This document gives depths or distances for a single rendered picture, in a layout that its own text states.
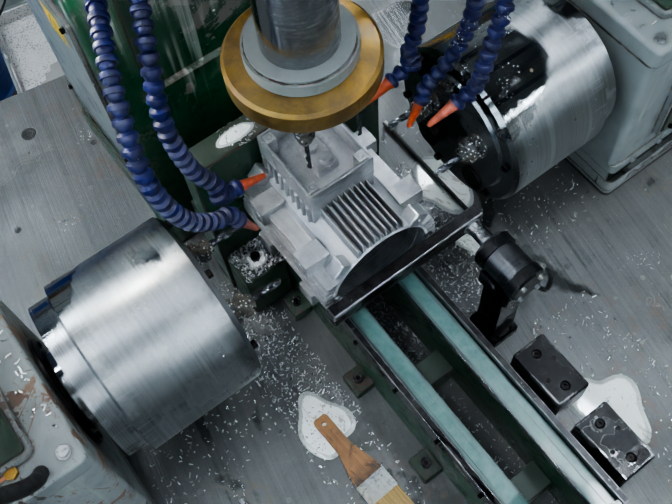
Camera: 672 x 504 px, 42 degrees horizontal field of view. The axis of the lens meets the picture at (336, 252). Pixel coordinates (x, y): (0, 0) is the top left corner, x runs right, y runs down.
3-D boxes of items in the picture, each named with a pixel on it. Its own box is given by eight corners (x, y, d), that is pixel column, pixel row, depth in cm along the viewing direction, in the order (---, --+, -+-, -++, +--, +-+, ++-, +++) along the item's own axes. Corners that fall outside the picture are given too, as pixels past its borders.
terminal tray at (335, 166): (261, 167, 121) (254, 137, 115) (323, 126, 124) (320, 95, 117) (312, 227, 117) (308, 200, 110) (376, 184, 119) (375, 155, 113)
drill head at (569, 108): (359, 149, 140) (353, 45, 118) (552, 21, 150) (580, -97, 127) (461, 260, 131) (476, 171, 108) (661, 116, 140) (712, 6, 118)
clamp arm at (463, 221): (469, 210, 125) (323, 313, 119) (471, 199, 122) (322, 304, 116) (486, 227, 123) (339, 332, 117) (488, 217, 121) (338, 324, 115)
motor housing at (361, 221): (251, 235, 134) (231, 168, 117) (352, 168, 138) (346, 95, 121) (330, 333, 126) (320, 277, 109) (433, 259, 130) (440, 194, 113)
